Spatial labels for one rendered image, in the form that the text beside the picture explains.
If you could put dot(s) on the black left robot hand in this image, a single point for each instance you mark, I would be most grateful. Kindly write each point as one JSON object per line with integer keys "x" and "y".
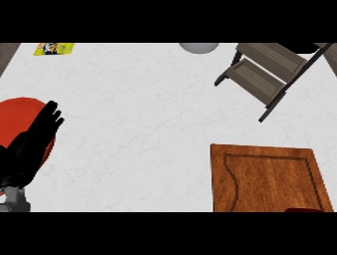
{"x": 25, "y": 149}

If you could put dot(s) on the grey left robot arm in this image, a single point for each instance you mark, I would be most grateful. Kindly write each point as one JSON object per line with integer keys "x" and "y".
{"x": 14, "y": 201}

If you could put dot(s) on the brown wooden cutting board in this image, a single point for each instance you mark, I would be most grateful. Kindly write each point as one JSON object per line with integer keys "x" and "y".
{"x": 271, "y": 181}

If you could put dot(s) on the dark red eggplant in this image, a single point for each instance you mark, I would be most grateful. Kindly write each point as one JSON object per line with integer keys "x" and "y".
{"x": 302, "y": 209}

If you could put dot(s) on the red round plate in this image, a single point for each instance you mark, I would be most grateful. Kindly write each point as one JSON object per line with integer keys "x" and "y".
{"x": 3, "y": 119}

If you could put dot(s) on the yellow printed packet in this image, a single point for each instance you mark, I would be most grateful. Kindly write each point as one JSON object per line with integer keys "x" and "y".
{"x": 54, "y": 48}

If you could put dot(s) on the grey round bowl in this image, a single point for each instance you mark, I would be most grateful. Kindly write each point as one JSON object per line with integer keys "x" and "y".
{"x": 200, "y": 47}

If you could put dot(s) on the black round object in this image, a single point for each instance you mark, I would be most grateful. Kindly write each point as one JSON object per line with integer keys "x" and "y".
{"x": 302, "y": 47}

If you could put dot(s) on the tiered wooden basket black frame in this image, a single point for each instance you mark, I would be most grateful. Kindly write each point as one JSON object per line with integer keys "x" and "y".
{"x": 269, "y": 74}

